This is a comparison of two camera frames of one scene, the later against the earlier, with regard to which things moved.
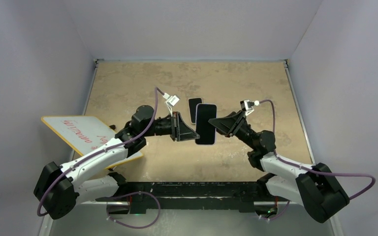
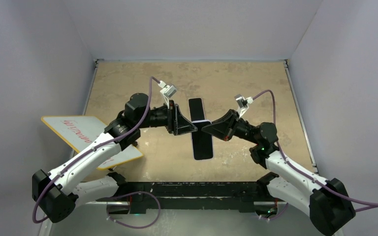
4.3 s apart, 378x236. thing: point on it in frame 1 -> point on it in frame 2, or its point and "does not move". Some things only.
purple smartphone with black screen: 193,102 does not move
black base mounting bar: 142,196 does not move
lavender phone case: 204,112 -> 202,141
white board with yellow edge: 84,133 does not move
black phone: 205,112 -> 202,142
